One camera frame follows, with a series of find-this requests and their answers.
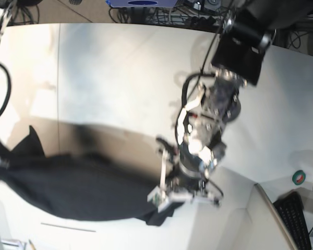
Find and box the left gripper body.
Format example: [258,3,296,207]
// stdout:
[172,135,226,193]

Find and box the green tape roll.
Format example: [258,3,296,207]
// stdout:
[292,170,306,185]

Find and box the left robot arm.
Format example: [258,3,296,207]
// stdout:
[147,1,313,213]

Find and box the black power strip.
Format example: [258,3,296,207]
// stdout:
[182,15,242,27]

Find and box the black t-shirt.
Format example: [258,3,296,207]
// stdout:
[0,128,181,227]

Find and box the blue box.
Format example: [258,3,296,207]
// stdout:
[105,0,182,8]

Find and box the black keyboard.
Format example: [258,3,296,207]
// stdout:
[273,191,312,250]

